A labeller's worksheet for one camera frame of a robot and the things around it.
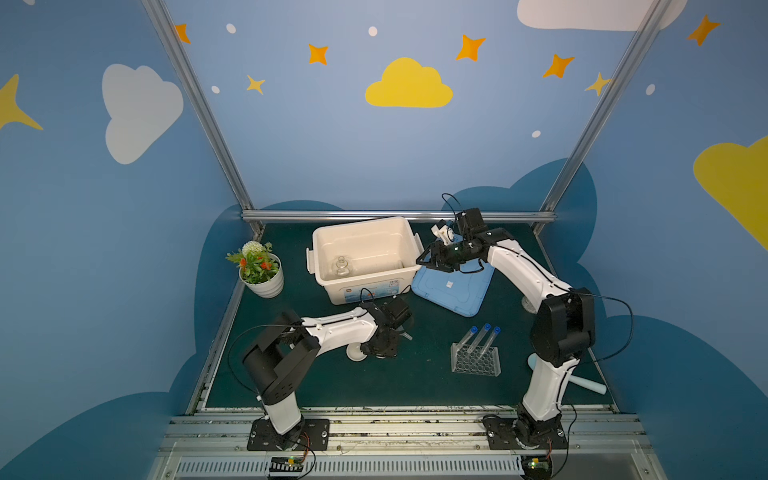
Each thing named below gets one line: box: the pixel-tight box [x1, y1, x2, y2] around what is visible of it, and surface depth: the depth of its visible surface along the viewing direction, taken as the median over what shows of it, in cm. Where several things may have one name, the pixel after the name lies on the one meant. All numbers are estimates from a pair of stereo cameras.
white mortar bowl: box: [346, 342, 368, 362], surface depth 87 cm
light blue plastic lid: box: [411, 258, 495, 317], surface depth 104 cm
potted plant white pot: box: [225, 240, 285, 299], surface depth 94 cm
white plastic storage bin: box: [306, 217, 425, 305], surface depth 103 cm
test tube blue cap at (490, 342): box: [480, 326, 501, 359], surface depth 83 cm
